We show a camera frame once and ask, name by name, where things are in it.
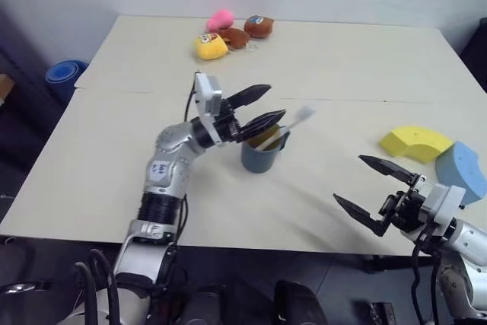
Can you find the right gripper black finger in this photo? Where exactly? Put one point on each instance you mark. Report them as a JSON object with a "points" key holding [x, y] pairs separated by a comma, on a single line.
{"points": [[359, 212], [388, 169]]}

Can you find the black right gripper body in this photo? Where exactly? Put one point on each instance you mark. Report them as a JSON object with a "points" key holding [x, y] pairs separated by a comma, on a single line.
{"points": [[409, 211]]}

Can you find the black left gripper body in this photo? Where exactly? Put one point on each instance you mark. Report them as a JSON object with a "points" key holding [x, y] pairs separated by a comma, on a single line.
{"points": [[228, 125]]}

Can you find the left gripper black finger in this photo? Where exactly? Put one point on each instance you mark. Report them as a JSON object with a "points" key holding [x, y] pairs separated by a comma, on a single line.
{"points": [[251, 94], [264, 120]]}

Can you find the white toothbrush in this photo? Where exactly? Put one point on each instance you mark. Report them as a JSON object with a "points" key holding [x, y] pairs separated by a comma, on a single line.
{"points": [[300, 116]]}

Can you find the blue-grey mug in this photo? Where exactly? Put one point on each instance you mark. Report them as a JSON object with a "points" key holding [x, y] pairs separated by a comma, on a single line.
{"points": [[256, 159]]}

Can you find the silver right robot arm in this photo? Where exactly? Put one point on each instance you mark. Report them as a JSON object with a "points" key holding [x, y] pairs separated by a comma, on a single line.
{"points": [[466, 260]]}

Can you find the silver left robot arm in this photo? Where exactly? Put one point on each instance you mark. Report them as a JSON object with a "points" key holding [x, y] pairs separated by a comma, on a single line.
{"points": [[167, 173]]}

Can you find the yellow foam arc block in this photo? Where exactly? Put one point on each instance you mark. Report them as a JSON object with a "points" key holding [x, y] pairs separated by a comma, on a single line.
{"points": [[416, 142]]}

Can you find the plain brown plush toy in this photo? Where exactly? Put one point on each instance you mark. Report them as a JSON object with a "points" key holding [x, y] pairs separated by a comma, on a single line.
{"points": [[236, 37]]}

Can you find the yellow plush toy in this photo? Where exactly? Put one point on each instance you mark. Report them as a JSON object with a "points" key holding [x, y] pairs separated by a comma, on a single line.
{"points": [[211, 46]]}

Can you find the blue foam arc block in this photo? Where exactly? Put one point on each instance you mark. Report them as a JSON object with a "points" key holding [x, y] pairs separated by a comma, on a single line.
{"points": [[462, 169]]}

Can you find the brown plush toy blue eye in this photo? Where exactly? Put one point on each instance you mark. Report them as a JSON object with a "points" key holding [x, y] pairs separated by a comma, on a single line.
{"points": [[259, 26]]}

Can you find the pink plush toy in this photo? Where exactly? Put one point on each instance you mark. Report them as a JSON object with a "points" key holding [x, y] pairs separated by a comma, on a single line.
{"points": [[220, 20]]}

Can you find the dark rounded shape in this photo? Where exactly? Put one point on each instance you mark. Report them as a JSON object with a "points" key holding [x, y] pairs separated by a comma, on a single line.
{"points": [[203, 308], [298, 302]]}

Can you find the blue rolled mat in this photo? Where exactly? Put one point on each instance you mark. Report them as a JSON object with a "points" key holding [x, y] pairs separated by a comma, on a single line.
{"points": [[64, 75]]}

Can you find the brown cardboard box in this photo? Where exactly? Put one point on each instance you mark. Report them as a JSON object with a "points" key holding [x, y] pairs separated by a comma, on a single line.
{"points": [[4, 87]]}

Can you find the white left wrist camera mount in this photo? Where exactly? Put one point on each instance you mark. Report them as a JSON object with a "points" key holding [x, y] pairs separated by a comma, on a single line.
{"points": [[207, 96]]}

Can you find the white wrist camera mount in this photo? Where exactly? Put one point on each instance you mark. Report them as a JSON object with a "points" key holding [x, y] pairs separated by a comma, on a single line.
{"points": [[207, 96], [447, 203]]}

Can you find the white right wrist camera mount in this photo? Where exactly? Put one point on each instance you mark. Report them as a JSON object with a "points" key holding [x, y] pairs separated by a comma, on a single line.
{"points": [[447, 203]]}

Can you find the dark table frame bracket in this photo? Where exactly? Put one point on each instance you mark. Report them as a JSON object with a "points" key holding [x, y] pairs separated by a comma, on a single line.
{"points": [[388, 263]]}

